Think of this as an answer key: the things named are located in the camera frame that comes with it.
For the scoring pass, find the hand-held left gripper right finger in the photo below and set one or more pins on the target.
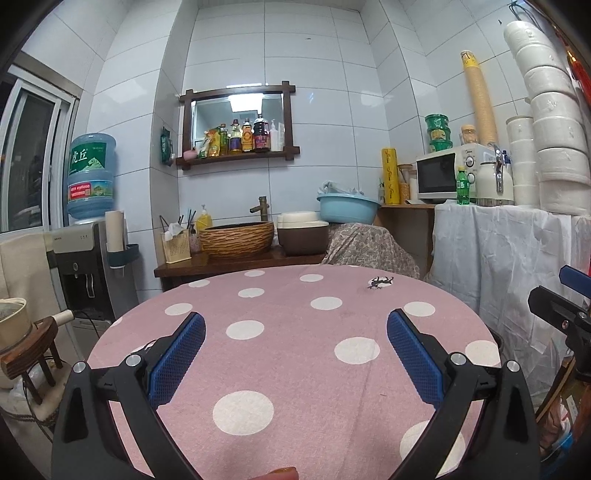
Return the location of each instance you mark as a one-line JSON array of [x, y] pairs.
[[413, 360]]

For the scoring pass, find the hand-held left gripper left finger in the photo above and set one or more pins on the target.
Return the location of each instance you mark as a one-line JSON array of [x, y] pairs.
[[178, 360]]

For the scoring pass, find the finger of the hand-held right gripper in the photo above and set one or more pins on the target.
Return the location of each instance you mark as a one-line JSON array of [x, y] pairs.
[[554, 304], [575, 279]]

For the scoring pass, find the person's left hand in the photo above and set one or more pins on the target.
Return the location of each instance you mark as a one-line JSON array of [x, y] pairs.
[[279, 474]]

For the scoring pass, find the white cloth cover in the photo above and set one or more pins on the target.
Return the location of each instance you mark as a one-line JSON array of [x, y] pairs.
[[508, 267]]

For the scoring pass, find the brown cardboard box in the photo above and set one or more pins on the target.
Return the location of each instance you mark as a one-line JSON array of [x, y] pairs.
[[561, 424]]

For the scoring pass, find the dark wooden counter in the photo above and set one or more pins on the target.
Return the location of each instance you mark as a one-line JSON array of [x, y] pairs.
[[221, 267]]

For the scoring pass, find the beige utensil basket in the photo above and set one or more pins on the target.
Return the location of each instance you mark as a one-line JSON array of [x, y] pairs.
[[176, 249]]

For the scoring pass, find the teal holder tray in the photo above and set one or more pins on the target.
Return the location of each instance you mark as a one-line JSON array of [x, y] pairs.
[[124, 256]]

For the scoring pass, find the floral cloth cover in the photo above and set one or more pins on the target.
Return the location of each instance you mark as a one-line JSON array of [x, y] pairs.
[[369, 249]]

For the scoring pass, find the pink polka-dot tablecloth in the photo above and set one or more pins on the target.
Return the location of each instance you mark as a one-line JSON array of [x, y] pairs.
[[295, 332]]

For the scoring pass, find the wooden shelf unit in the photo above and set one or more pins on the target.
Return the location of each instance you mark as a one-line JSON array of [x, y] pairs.
[[406, 235]]

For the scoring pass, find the white electric kettle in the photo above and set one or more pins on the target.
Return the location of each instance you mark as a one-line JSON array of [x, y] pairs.
[[491, 182]]

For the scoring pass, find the stack of small white bowls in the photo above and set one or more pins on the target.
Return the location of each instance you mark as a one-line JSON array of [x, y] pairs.
[[521, 161]]

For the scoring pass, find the white tissue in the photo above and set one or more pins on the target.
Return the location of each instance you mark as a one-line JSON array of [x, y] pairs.
[[175, 230]]

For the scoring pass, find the water dispenser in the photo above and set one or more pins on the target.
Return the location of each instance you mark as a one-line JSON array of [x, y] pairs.
[[78, 272]]

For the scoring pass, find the woven basket sink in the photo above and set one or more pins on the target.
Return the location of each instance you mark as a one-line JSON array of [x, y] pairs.
[[235, 240]]

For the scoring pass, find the yellow soap bottle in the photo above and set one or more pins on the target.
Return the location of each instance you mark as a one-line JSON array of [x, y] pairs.
[[204, 220]]

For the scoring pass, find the green soda bottle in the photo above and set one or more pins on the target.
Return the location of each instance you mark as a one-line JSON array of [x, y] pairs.
[[463, 187]]

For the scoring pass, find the small wooden stool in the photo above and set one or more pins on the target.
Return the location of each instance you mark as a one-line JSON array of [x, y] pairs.
[[32, 355]]

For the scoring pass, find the stack of large white bowls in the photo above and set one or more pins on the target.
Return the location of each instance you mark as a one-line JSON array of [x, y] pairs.
[[554, 134]]

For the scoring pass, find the light blue plastic basin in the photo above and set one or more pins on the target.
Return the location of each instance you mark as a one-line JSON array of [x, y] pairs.
[[348, 210]]

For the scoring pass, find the brown bin with white lid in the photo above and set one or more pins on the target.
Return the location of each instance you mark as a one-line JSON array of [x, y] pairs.
[[302, 237]]

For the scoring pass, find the beige bowl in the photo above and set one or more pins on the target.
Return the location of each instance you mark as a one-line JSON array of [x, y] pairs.
[[11, 323]]

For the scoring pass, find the bronze faucet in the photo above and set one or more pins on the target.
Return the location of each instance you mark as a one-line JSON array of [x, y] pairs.
[[261, 210]]

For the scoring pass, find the white microwave oven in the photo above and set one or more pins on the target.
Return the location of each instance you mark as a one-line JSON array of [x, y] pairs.
[[436, 177]]

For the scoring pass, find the glass storage jar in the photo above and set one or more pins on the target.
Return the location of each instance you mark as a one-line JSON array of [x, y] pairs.
[[406, 184]]

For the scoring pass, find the amber lidded jar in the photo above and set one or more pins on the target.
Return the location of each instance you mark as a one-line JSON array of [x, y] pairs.
[[468, 136]]

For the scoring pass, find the yellow film roll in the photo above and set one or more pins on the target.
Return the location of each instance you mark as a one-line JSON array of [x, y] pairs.
[[390, 177]]

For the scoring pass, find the grey cloth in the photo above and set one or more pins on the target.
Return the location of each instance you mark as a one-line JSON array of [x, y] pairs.
[[339, 189]]

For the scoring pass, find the stack of green noodle cups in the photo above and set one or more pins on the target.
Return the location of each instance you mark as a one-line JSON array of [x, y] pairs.
[[438, 134]]

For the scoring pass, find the blue water jug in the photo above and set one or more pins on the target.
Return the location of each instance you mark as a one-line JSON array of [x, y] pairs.
[[92, 177]]

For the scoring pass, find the stack of beige paper cups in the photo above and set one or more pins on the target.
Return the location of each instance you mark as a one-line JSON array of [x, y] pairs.
[[480, 101]]

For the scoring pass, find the small pink dish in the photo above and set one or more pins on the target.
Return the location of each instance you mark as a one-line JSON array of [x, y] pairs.
[[190, 154]]

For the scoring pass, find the yellow seasoning packet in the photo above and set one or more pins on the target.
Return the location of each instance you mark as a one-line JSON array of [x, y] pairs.
[[213, 144]]

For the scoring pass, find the green glass bottle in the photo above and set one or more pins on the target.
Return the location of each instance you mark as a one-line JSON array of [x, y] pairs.
[[223, 141]]

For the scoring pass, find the purple label bottle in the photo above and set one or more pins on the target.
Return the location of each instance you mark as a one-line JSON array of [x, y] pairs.
[[236, 138]]

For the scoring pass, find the yellow label oil bottle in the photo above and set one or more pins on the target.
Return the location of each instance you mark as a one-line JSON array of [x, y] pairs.
[[247, 136]]

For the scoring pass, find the dark soy sauce bottle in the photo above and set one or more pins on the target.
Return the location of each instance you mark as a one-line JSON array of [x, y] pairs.
[[261, 134]]

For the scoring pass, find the wooden framed mirror shelf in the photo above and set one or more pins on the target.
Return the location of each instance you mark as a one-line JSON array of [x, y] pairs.
[[238, 124]]

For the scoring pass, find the white pump bottle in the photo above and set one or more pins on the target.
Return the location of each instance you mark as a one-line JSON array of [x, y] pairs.
[[277, 136]]

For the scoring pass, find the sliding window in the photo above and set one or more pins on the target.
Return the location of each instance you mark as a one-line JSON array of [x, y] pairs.
[[27, 157]]

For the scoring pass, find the green wall packet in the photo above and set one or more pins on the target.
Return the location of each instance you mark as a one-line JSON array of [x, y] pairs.
[[167, 146]]

